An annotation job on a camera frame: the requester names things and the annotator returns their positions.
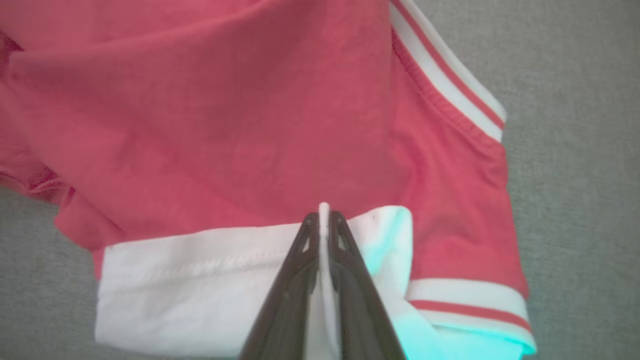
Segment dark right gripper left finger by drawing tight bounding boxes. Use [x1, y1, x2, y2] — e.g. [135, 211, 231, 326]
[240, 212, 321, 360]

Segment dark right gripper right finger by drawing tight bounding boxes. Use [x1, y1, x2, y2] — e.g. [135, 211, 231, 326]
[327, 210, 406, 360]

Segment red basketball jersey white sleeves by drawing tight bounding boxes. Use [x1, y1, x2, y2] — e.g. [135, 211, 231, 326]
[0, 0, 539, 360]

